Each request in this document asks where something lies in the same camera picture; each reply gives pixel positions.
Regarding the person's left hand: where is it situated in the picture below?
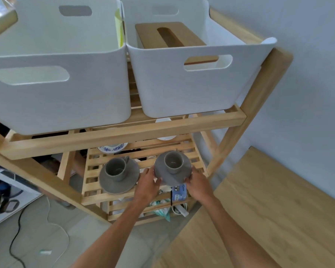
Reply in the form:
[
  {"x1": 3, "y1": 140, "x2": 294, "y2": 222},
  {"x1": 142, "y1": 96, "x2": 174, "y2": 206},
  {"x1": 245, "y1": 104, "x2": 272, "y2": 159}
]
[{"x1": 135, "y1": 166, "x2": 162, "y2": 206}]

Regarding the person's right hand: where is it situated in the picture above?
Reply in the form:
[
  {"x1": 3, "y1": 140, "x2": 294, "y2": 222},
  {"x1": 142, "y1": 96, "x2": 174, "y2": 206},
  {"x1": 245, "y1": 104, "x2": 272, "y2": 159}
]
[{"x1": 183, "y1": 165, "x2": 214, "y2": 203}]

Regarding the grey ceramic saucer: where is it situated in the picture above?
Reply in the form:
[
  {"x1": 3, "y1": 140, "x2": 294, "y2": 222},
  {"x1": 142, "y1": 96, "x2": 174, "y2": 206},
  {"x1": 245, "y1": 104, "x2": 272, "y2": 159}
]
[
  {"x1": 154, "y1": 151, "x2": 193, "y2": 186},
  {"x1": 99, "y1": 157, "x2": 141, "y2": 195}
]

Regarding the person's right forearm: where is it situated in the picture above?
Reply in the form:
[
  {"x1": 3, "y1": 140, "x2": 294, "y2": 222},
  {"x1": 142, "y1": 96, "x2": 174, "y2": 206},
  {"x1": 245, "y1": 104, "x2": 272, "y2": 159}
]
[{"x1": 194, "y1": 196, "x2": 281, "y2": 268}]

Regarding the person's left forearm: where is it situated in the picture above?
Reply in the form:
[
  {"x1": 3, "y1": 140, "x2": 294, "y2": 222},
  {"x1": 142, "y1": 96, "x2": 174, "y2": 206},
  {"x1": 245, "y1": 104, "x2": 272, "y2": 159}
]
[{"x1": 72, "y1": 199, "x2": 154, "y2": 268}]

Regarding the blue cardboard box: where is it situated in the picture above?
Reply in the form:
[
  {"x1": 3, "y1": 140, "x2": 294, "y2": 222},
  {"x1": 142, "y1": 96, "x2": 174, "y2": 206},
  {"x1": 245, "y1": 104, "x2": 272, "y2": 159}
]
[{"x1": 171, "y1": 183, "x2": 188, "y2": 206}]

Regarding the grey ceramic cup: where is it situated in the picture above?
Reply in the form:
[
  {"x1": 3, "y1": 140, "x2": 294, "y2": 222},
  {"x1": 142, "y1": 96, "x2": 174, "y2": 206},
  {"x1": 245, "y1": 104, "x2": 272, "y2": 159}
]
[
  {"x1": 104, "y1": 156, "x2": 130, "y2": 182},
  {"x1": 164, "y1": 151, "x2": 188, "y2": 176}
]

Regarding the white mug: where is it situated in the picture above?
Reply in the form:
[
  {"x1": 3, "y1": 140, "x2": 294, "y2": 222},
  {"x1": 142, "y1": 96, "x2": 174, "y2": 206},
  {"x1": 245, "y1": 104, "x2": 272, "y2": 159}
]
[{"x1": 171, "y1": 202, "x2": 189, "y2": 217}]

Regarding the white bowl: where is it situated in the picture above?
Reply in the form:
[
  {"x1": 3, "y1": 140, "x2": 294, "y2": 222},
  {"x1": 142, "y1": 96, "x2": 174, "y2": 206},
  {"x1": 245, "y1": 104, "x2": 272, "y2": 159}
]
[{"x1": 155, "y1": 118, "x2": 178, "y2": 141}]

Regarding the green and white packet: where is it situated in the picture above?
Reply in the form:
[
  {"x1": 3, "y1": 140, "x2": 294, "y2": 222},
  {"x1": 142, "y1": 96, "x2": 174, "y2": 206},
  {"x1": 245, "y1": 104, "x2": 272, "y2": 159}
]
[{"x1": 151, "y1": 200, "x2": 172, "y2": 222}]

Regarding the blue patterned white plate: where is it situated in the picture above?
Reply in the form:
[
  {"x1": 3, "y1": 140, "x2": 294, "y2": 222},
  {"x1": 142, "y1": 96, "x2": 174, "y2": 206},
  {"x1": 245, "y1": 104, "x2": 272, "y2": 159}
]
[{"x1": 97, "y1": 142, "x2": 128, "y2": 154}]

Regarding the wooden slatted shelf rack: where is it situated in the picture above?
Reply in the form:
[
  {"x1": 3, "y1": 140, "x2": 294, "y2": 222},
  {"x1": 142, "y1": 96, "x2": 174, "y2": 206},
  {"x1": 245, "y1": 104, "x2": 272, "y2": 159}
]
[{"x1": 0, "y1": 8, "x2": 293, "y2": 227}]

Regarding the wooden tissue box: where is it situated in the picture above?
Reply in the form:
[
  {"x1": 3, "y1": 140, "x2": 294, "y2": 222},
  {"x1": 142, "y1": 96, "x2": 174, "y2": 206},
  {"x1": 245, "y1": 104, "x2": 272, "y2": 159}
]
[{"x1": 135, "y1": 22, "x2": 219, "y2": 66}]

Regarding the yellow paper sheet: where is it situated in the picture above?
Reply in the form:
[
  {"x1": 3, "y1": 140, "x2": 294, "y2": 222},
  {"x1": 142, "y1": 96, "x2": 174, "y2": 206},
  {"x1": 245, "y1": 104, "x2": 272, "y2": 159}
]
[{"x1": 114, "y1": 8, "x2": 121, "y2": 48}]

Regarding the large white storage bin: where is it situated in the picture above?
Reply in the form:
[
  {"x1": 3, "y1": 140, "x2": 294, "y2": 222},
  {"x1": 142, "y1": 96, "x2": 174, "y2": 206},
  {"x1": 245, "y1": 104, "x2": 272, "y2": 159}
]
[{"x1": 0, "y1": 0, "x2": 132, "y2": 135}]

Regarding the white storage bin with handles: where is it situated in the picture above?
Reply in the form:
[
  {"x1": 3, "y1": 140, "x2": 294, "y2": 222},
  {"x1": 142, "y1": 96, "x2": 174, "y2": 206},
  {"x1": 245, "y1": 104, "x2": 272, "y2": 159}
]
[{"x1": 122, "y1": 0, "x2": 277, "y2": 118}]

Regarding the white cable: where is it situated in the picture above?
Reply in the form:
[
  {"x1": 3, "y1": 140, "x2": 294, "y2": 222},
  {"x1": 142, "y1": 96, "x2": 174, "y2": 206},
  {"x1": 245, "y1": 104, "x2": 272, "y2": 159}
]
[{"x1": 45, "y1": 196, "x2": 71, "y2": 268}]

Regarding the black cable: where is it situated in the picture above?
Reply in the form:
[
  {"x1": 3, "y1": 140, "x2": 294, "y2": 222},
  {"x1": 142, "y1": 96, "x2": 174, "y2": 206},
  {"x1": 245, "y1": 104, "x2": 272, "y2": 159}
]
[{"x1": 9, "y1": 203, "x2": 27, "y2": 268}]

